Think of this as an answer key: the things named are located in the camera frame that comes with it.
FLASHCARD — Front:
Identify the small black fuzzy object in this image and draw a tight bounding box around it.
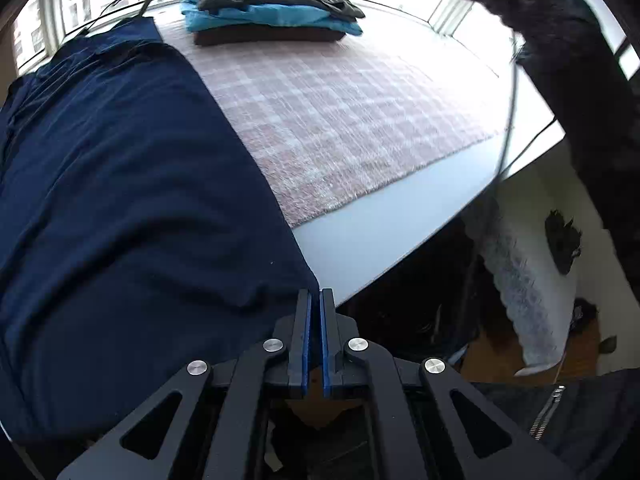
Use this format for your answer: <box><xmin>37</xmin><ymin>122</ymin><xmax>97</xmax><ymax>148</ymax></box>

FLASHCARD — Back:
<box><xmin>544</xmin><ymin>209</ymin><xmax>583</xmax><ymax>276</ymax></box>

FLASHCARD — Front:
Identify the folded black garment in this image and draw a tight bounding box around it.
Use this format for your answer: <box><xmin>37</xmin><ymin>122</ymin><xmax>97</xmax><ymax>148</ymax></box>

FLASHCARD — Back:
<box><xmin>200</xmin><ymin>0</ymin><xmax>367</xmax><ymax>20</ymax></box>

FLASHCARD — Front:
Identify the pink plaid blanket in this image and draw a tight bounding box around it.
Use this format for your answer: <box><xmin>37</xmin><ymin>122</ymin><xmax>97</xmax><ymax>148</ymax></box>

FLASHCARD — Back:
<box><xmin>152</xmin><ymin>7</ymin><xmax>503</xmax><ymax>228</ymax></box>

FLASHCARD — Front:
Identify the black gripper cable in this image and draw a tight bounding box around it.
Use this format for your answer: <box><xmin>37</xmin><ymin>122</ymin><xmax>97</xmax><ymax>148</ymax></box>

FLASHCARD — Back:
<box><xmin>495</xmin><ymin>30</ymin><xmax>523</xmax><ymax>186</ymax></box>

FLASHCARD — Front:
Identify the folded blue garment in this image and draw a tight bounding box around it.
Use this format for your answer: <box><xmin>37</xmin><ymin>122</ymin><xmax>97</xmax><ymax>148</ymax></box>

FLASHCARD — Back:
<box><xmin>180</xmin><ymin>0</ymin><xmax>365</xmax><ymax>37</ymax></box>

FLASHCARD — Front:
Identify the person's right forearm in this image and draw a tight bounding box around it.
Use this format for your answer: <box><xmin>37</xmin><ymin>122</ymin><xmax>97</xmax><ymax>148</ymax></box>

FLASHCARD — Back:
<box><xmin>390</xmin><ymin>0</ymin><xmax>640</xmax><ymax>311</ymax></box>

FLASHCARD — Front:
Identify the person's black jacket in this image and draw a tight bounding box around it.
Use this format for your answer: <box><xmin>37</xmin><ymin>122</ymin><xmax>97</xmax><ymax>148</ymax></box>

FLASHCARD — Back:
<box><xmin>470</xmin><ymin>367</ymin><xmax>640</xmax><ymax>480</ymax></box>

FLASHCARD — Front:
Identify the white lace cloth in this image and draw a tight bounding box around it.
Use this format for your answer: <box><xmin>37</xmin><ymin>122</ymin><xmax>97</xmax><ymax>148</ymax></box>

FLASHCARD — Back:
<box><xmin>480</xmin><ymin>195</ymin><xmax>581</xmax><ymax>376</ymax></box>

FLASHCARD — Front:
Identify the folded dark brown garment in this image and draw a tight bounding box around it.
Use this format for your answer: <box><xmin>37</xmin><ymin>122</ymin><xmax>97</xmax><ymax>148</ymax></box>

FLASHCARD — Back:
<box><xmin>192</xmin><ymin>25</ymin><xmax>346</xmax><ymax>47</ymax></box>

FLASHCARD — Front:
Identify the white window frame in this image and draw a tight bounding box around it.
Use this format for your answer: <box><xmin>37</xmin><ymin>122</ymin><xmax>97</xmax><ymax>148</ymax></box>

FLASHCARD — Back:
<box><xmin>12</xmin><ymin>0</ymin><xmax>481</xmax><ymax>68</ymax></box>

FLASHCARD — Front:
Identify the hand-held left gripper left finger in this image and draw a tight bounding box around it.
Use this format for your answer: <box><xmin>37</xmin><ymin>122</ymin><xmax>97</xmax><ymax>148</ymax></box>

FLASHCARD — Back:
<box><xmin>56</xmin><ymin>288</ymin><xmax>313</xmax><ymax>480</ymax></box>

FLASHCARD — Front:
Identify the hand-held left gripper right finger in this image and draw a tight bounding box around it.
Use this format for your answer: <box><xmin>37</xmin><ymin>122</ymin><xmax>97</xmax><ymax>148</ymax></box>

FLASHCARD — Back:
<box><xmin>320</xmin><ymin>288</ymin><xmax>576</xmax><ymax>480</ymax></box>

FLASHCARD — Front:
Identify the navy blue t-shirt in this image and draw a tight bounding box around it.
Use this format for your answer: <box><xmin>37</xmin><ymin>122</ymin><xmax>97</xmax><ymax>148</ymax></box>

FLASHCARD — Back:
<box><xmin>0</xmin><ymin>16</ymin><xmax>321</xmax><ymax>443</ymax></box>

